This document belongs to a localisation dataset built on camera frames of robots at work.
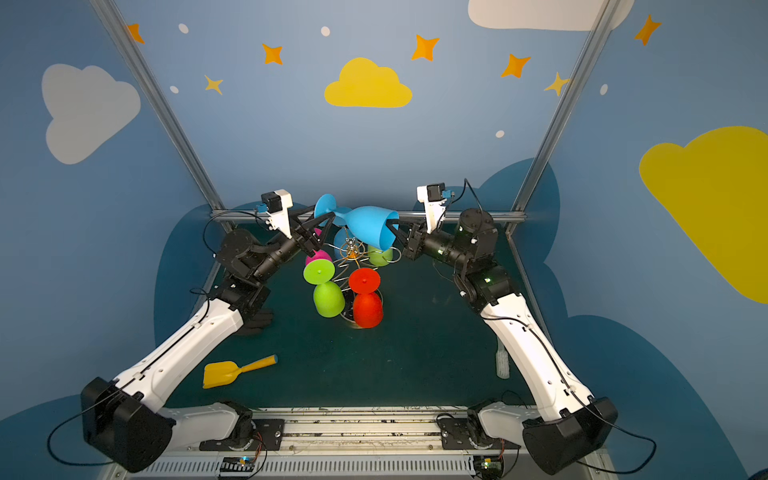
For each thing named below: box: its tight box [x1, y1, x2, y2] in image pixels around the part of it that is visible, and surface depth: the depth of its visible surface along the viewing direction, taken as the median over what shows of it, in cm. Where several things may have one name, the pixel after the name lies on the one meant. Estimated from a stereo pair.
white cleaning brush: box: [496, 337, 510, 379], surface depth 87 cm
